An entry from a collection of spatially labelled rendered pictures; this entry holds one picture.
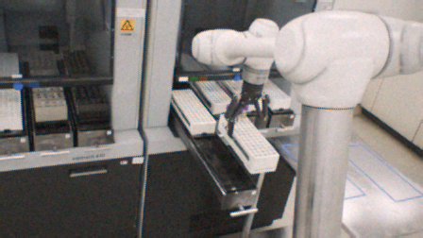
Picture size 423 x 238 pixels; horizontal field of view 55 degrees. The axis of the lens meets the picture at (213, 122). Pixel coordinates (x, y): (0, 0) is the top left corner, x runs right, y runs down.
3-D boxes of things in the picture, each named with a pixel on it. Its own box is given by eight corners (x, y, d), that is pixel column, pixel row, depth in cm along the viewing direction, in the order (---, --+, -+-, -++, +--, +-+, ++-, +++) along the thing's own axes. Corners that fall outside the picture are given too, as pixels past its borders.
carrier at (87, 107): (107, 113, 165) (107, 100, 162) (108, 116, 163) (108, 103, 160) (76, 116, 160) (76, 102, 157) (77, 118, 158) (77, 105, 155)
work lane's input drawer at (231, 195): (160, 111, 190) (162, 94, 186) (188, 110, 196) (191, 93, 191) (226, 220, 134) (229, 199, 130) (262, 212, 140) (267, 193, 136)
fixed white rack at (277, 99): (243, 84, 215) (245, 74, 212) (259, 83, 219) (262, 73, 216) (271, 112, 192) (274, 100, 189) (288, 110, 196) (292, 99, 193)
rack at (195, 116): (168, 102, 185) (170, 90, 182) (189, 101, 189) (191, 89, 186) (191, 137, 162) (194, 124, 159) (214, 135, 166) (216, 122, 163)
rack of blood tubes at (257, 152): (217, 127, 161) (219, 113, 158) (240, 126, 165) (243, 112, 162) (250, 174, 138) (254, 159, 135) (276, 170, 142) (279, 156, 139)
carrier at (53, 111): (67, 116, 158) (66, 103, 155) (67, 119, 157) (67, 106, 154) (34, 119, 153) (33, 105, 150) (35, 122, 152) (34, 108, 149)
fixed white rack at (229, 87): (216, 85, 208) (218, 75, 205) (234, 85, 213) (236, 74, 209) (243, 114, 186) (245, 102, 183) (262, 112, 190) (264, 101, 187)
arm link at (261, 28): (263, 59, 145) (229, 59, 140) (273, 15, 137) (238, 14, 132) (278, 71, 136) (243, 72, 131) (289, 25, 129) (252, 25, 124)
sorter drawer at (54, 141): (26, 75, 202) (25, 58, 198) (57, 74, 208) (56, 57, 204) (35, 159, 146) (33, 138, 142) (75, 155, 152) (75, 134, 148)
